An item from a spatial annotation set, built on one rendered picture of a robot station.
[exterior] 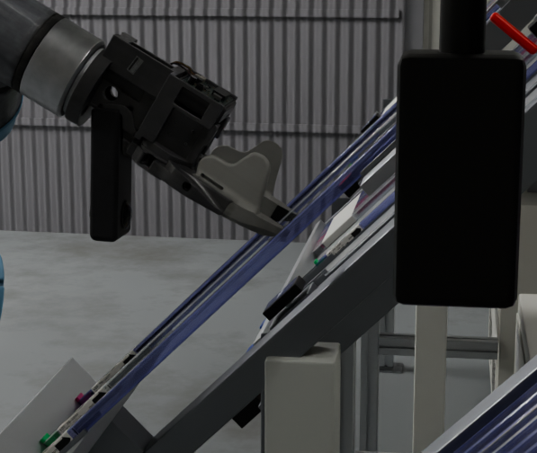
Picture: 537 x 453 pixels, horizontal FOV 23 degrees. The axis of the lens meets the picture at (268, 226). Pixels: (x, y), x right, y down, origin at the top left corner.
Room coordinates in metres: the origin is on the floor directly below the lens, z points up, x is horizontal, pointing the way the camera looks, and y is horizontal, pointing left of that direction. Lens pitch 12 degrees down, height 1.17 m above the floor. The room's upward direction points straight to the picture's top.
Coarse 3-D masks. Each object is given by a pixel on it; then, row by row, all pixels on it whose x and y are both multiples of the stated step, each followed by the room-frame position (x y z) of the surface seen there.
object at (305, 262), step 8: (320, 224) 2.04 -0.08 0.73; (312, 232) 1.99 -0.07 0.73; (320, 232) 2.00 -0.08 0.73; (312, 240) 1.92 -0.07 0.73; (304, 248) 1.87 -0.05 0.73; (312, 248) 1.89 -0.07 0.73; (304, 256) 1.82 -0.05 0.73; (312, 256) 1.85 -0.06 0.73; (296, 264) 1.77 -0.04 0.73; (304, 264) 1.78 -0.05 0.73; (312, 264) 1.82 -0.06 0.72; (296, 272) 1.72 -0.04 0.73; (304, 272) 1.75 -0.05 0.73; (288, 280) 1.68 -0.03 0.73; (272, 320) 1.49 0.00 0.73; (264, 328) 1.45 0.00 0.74
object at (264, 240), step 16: (384, 128) 1.07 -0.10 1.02; (368, 144) 1.07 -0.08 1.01; (352, 160) 1.07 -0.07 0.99; (336, 176) 1.07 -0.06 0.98; (320, 192) 1.08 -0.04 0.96; (224, 272) 1.09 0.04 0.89; (208, 288) 1.09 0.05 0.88; (192, 304) 1.09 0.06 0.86; (176, 320) 1.09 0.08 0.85; (160, 336) 1.10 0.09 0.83; (144, 352) 1.10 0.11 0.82; (128, 368) 1.10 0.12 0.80; (112, 384) 1.10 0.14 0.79
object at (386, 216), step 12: (384, 216) 1.65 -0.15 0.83; (348, 228) 1.86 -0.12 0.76; (372, 228) 1.64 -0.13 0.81; (336, 240) 1.85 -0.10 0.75; (360, 240) 1.64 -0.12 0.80; (324, 252) 1.85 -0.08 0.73; (348, 252) 1.63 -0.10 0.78; (324, 264) 1.69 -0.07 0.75; (336, 264) 1.60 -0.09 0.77; (312, 276) 1.69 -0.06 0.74; (324, 276) 1.58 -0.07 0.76
